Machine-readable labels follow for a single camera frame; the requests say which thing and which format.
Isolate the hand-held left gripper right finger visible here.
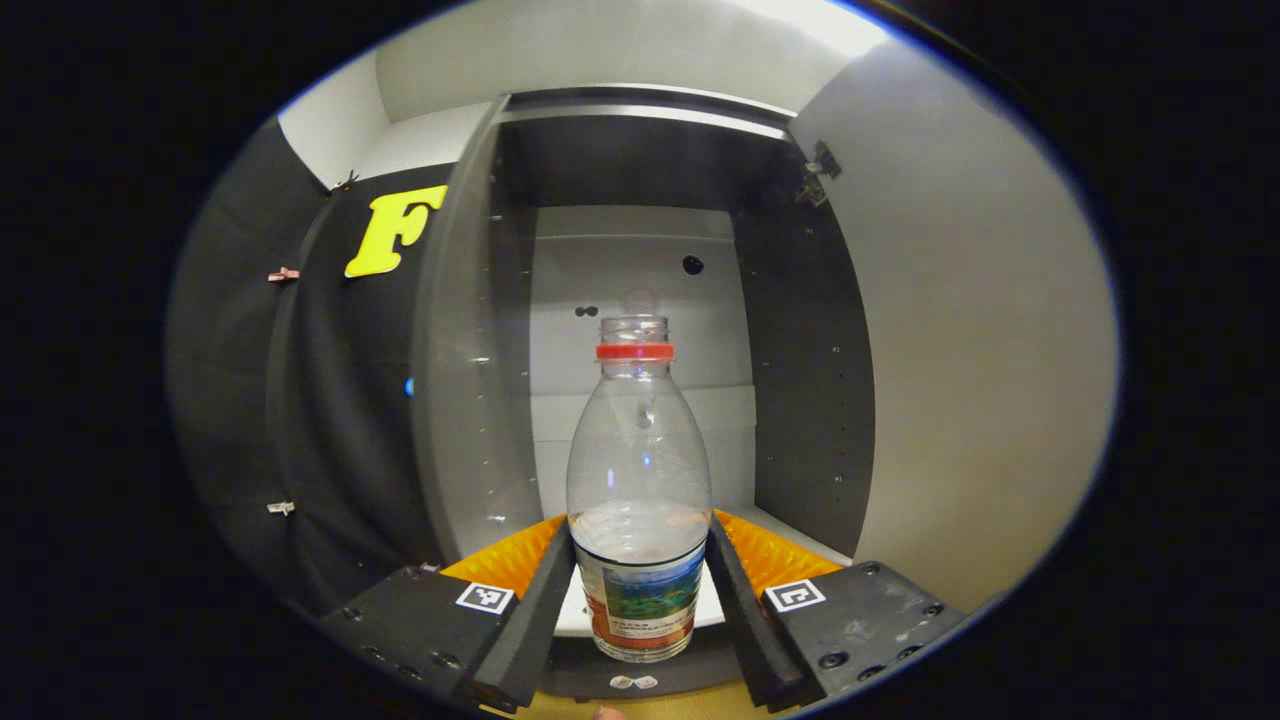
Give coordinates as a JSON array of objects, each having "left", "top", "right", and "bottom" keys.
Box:
[{"left": 705, "top": 508, "right": 969, "bottom": 713}]

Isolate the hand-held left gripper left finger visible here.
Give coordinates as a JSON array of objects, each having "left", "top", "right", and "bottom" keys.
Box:
[{"left": 320, "top": 512, "right": 578, "bottom": 713}]

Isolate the clear plastic bottle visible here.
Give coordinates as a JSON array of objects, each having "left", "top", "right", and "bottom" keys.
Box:
[{"left": 566, "top": 315, "right": 713, "bottom": 663}]

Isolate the dark grey cabinet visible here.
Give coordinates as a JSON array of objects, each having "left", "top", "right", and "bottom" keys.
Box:
[{"left": 410, "top": 85, "right": 876, "bottom": 701}]

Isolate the beige cabinet door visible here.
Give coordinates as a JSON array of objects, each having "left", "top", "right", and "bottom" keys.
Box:
[{"left": 790, "top": 40, "right": 1119, "bottom": 613}]

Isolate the black backdrop cloth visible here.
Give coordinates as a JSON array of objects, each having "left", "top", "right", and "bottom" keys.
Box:
[{"left": 165, "top": 115, "right": 451, "bottom": 616}]

